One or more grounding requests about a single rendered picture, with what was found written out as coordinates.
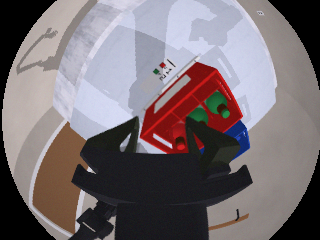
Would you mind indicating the red plastic crate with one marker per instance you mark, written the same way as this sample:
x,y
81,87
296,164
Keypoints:
x,y
162,117

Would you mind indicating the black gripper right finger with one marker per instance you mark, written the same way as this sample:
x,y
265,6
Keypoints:
x,y
219,148

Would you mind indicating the red bottle with pink label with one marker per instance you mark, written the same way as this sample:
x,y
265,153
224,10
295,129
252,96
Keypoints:
x,y
177,135

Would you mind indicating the white paper strip with printed marks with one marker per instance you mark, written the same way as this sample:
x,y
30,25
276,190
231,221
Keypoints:
x,y
158,75

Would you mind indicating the blue plastic crate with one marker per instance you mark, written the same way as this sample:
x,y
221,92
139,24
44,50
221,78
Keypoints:
x,y
239,129

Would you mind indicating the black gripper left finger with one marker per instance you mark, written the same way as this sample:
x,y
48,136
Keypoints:
x,y
111,139

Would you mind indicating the green bottle with pale green label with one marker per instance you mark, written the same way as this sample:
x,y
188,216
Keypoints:
x,y
217,103
200,115

